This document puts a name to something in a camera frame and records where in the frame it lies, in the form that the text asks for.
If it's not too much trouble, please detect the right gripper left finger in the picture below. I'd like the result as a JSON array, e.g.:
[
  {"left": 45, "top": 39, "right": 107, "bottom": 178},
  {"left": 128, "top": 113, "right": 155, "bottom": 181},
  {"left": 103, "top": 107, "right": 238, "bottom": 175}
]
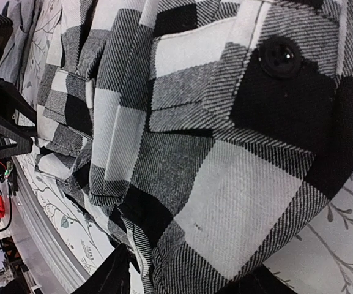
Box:
[{"left": 80, "top": 244, "right": 130, "bottom": 294}]

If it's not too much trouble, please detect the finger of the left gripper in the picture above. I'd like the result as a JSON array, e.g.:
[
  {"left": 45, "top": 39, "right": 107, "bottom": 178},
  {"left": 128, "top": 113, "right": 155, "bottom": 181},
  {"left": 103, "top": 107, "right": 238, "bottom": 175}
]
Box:
[{"left": 0, "top": 78, "right": 37, "bottom": 159}]

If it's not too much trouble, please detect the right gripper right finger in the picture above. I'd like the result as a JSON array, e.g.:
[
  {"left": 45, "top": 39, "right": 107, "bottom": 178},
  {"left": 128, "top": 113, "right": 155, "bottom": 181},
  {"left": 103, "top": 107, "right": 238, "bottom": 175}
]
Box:
[{"left": 217, "top": 265, "right": 296, "bottom": 294}]

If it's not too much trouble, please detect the black white plaid shirt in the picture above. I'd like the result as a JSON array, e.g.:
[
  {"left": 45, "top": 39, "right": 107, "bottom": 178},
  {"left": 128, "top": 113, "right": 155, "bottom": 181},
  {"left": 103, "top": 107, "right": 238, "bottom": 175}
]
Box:
[{"left": 34, "top": 0, "right": 353, "bottom": 294}]

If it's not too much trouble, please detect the folded grey button shirt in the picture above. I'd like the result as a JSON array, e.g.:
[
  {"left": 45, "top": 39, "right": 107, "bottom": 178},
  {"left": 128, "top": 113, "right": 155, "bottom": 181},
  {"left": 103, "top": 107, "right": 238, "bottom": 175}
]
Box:
[{"left": 0, "top": 1, "right": 42, "bottom": 88}]

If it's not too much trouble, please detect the front aluminium rail frame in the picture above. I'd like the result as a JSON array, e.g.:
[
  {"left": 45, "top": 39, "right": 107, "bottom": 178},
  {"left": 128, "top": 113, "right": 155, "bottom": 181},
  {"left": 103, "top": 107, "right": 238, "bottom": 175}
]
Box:
[{"left": 10, "top": 158, "right": 89, "bottom": 293}]

